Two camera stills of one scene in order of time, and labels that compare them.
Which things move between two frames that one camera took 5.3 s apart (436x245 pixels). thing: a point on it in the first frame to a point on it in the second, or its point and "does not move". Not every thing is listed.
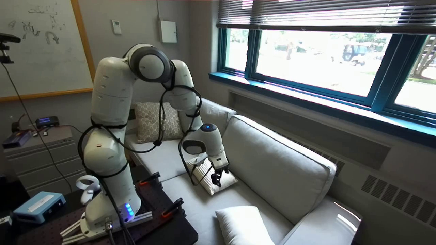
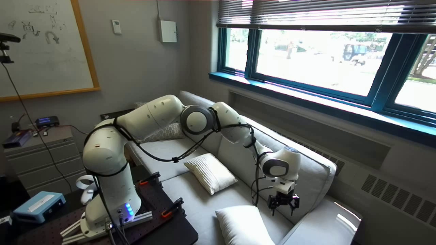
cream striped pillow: x=245 y=224 does not move
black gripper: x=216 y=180 to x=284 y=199
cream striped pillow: x=202 y=174 does not move
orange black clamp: x=151 y=182 does not move
